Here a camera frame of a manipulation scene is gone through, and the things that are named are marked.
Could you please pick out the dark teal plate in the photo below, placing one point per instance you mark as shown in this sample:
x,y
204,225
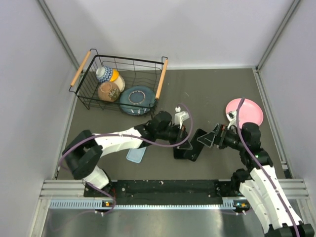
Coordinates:
x,y
137,101

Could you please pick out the black smartphone face down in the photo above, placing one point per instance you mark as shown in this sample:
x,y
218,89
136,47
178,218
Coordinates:
x,y
197,146

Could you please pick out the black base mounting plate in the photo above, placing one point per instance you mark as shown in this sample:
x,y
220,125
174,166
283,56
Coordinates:
x,y
171,192

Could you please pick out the blue smartphone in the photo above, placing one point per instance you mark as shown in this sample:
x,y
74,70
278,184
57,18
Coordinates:
x,y
179,153

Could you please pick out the black wire dish basket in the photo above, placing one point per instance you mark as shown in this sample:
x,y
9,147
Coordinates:
x,y
130,85

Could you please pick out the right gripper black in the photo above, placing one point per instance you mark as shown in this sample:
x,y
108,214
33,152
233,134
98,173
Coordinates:
x,y
217,136

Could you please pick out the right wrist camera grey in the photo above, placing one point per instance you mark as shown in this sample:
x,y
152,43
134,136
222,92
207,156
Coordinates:
x,y
232,117

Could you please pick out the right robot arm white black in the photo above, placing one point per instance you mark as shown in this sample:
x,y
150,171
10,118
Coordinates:
x,y
258,182

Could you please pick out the brown ceramic bowl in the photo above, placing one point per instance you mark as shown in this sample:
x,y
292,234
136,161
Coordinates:
x,y
108,91

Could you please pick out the grey slotted cable duct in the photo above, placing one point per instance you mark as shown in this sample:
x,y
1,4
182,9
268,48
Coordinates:
x,y
105,205

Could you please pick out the beige bowl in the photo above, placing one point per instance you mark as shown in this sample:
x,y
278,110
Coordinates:
x,y
120,83

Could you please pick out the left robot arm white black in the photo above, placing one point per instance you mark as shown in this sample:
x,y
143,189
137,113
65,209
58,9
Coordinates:
x,y
84,152

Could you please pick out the aluminium frame rail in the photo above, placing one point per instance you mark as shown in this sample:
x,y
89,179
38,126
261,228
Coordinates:
x,y
294,188

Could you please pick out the pink plate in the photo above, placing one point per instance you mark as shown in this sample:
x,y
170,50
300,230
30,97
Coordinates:
x,y
249,111

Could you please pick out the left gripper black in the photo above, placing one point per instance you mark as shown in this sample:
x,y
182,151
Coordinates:
x,y
181,135

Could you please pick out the blue white patterned bowl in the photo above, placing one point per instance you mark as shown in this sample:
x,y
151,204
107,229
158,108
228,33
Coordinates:
x,y
104,74

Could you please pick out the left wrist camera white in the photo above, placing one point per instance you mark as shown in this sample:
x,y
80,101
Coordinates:
x,y
180,116

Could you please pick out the yellow bowl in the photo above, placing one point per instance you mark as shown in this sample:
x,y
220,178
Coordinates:
x,y
115,75

